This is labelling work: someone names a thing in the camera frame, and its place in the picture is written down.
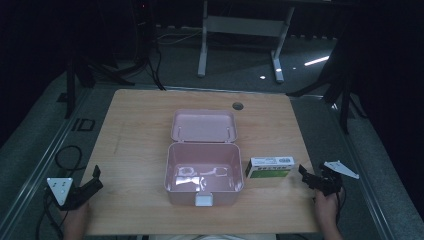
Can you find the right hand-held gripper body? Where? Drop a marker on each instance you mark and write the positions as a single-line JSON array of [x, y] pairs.
[[330, 181]]

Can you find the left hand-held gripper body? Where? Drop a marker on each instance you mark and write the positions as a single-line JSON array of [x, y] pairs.
[[60, 191]]

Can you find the person's left hand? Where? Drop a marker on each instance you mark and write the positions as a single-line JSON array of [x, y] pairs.
[[76, 218]]

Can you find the white metal desk frame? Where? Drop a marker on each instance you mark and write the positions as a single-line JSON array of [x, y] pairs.
[[245, 26]]

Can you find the person's right hand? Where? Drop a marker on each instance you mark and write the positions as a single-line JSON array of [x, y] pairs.
[[326, 208]]

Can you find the black tripod stand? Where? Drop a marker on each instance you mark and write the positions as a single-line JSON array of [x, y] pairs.
[[340, 83], [86, 71]]

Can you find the white and green medicine box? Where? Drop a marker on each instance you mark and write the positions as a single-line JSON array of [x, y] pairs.
[[270, 167]]

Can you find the pink plastic box with lid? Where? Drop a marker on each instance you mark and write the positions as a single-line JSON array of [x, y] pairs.
[[204, 166]]

